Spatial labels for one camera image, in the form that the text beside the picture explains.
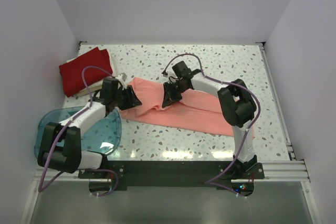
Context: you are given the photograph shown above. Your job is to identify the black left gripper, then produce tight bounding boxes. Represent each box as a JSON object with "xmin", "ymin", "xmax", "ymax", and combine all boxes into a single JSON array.
[{"xmin": 112, "ymin": 86, "xmax": 141, "ymax": 111}]

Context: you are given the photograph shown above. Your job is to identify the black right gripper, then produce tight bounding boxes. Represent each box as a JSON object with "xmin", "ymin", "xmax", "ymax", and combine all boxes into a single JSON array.
[{"xmin": 162, "ymin": 81, "xmax": 188, "ymax": 109}]

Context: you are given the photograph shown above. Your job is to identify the salmon pink t-shirt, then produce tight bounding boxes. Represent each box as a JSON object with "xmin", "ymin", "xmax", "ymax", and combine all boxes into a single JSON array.
[{"xmin": 120, "ymin": 78, "xmax": 234, "ymax": 136}]

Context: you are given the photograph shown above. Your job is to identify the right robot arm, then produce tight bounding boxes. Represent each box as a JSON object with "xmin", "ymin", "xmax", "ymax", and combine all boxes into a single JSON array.
[{"xmin": 162, "ymin": 61, "xmax": 261, "ymax": 182}]

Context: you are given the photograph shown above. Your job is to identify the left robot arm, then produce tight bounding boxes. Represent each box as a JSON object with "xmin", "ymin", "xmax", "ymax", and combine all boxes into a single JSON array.
[{"xmin": 37, "ymin": 77, "xmax": 142, "ymax": 178}]

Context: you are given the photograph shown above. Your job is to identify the blue transparent plastic bin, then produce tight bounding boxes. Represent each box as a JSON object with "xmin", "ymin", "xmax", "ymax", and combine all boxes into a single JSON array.
[{"xmin": 34, "ymin": 106, "xmax": 122, "ymax": 157}]

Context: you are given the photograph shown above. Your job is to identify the folded red t-shirt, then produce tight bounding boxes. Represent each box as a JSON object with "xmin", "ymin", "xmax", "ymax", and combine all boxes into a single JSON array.
[{"xmin": 58, "ymin": 47, "xmax": 114, "ymax": 96}]

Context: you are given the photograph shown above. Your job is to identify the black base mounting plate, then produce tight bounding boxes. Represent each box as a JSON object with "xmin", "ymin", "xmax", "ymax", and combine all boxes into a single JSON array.
[{"xmin": 78, "ymin": 161, "xmax": 265, "ymax": 193}]

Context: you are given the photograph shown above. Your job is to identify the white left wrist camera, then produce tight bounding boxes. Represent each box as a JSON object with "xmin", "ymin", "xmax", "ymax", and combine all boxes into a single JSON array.
[{"xmin": 116, "ymin": 72, "xmax": 127, "ymax": 82}]

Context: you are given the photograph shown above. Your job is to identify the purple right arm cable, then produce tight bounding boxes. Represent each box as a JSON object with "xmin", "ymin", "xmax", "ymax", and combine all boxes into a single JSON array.
[{"xmin": 161, "ymin": 53, "xmax": 261, "ymax": 191}]

